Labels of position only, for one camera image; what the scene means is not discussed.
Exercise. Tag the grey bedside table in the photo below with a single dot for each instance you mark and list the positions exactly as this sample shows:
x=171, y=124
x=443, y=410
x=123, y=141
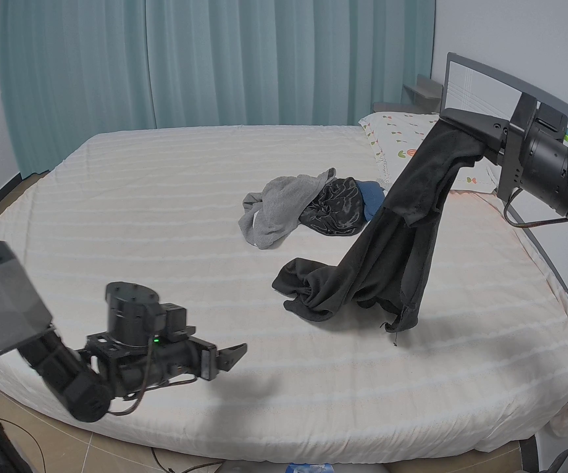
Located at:
x=424, y=91

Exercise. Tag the black satin garment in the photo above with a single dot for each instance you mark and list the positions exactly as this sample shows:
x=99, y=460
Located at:
x=335, y=210

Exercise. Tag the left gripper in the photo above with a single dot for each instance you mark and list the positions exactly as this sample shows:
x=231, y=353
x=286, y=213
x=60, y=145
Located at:
x=175, y=362

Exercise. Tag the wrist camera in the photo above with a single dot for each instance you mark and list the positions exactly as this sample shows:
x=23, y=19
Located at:
x=173, y=316
x=552, y=116

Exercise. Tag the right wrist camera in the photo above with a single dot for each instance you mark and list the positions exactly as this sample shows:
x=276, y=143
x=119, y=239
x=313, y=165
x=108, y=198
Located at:
x=552, y=116

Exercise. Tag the grey garment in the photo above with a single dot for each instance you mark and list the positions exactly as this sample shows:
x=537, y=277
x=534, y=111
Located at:
x=279, y=205

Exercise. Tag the white printed pillow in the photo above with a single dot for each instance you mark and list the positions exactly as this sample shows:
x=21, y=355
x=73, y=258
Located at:
x=402, y=131

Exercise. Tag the bed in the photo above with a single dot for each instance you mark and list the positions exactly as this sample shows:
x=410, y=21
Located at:
x=165, y=215

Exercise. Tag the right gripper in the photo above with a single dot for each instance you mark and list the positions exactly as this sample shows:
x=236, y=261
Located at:
x=550, y=175

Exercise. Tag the dark blue garment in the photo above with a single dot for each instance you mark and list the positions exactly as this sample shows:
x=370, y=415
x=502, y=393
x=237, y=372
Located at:
x=370, y=197

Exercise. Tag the blue-green curtain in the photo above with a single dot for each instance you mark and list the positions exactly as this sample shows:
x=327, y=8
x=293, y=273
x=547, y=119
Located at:
x=67, y=67
x=288, y=42

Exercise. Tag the black T-shirt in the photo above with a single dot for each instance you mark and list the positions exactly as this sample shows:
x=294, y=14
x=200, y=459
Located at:
x=387, y=264

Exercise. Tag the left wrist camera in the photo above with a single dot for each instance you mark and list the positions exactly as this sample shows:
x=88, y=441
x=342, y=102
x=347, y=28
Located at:
x=173, y=316

